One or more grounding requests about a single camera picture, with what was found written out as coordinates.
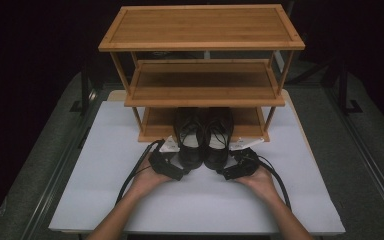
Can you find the black leather shoe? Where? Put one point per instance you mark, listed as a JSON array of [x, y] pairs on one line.
[[217, 158], [190, 156]]

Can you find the white table sheet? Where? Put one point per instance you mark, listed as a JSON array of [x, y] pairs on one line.
[[196, 206]]

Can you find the person's left hand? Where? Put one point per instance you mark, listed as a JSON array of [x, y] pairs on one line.
[[148, 181]]

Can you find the black metal stand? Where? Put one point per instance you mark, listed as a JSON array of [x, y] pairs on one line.
[[85, 90], [344, 93]]

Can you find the three-tier wooden shoe rack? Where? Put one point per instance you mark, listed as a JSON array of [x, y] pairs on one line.
[[200, 26]]

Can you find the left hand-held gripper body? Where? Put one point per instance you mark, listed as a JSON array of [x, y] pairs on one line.
[[165, 165]]

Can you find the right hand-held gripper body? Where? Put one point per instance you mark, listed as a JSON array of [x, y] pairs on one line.
[[243, 166]]

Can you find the person's right hand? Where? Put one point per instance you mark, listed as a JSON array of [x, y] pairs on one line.
[[260, 185]]

